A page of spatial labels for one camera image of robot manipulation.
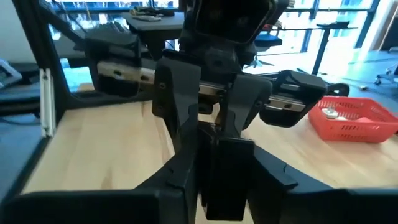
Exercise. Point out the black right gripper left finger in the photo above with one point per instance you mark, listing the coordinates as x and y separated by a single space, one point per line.
93 208

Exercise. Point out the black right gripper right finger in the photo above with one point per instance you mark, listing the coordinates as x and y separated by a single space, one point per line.
326 207

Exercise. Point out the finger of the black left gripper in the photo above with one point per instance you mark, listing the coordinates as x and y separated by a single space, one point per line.
245 99
177 93

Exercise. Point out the red plastic mesh basket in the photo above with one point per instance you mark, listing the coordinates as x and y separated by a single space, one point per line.
351 132

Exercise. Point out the black plastic box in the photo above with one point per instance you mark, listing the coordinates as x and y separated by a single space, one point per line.
227 177

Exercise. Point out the white wall charger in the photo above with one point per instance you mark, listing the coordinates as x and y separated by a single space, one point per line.
330 113

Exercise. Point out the blue office chair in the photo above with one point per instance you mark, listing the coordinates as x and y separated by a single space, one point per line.
267 40

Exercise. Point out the black standing desk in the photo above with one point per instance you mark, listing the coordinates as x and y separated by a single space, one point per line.
321 46

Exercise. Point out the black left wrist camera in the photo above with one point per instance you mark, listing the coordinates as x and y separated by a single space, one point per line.
230 18

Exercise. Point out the silver frame bracket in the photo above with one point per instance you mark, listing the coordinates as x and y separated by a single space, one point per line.
48 102

